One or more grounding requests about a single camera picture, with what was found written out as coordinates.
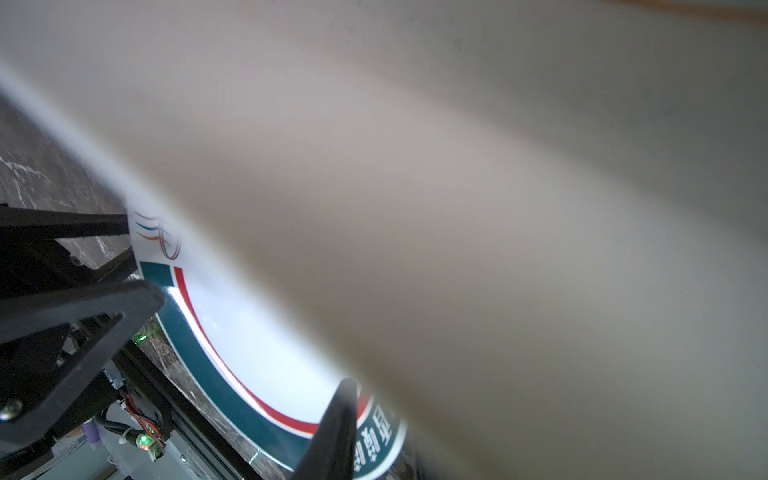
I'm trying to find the green rimmed white plate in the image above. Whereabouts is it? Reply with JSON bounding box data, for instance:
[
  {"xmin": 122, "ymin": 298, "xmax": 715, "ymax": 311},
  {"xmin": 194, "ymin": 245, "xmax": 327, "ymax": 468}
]
[{"xmin": 1, "ymin": 1, "xmax": 767, "ymax": 479}]

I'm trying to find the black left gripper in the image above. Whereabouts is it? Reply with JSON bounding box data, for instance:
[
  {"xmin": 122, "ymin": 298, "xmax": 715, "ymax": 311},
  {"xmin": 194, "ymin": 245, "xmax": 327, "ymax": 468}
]
[{"xmin": 1, "ymin": 204, "xmax": 165, "ymax": 468}]

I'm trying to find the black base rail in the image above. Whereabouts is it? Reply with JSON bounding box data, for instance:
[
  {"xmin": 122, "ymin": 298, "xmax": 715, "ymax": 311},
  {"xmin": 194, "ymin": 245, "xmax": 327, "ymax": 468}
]
[{"xmin": 114, "ymin": 343, "xmax": 261, "ymax": 479}]

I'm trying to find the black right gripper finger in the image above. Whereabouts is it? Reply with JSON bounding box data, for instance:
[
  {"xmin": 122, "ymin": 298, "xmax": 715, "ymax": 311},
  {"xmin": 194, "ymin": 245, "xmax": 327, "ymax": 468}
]
[{"xmin": 291, "ymin": 378, "xmax": 357, "ymax": 480}]

